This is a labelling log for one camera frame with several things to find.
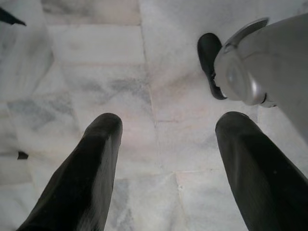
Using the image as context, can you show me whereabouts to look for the black robot left foot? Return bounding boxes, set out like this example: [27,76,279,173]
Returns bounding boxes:
[197,33,228,101]

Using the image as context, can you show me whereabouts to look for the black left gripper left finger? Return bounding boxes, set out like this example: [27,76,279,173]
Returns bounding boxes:
[16,113,124,231]

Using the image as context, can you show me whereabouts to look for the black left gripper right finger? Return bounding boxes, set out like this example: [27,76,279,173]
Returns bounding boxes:
[215,111,308,231]

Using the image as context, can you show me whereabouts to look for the black triangular object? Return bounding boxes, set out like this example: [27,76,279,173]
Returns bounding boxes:
[0,6,26,26]

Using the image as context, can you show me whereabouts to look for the silver robot left leg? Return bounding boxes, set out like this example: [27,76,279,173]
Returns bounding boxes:
[214,12,308,109]

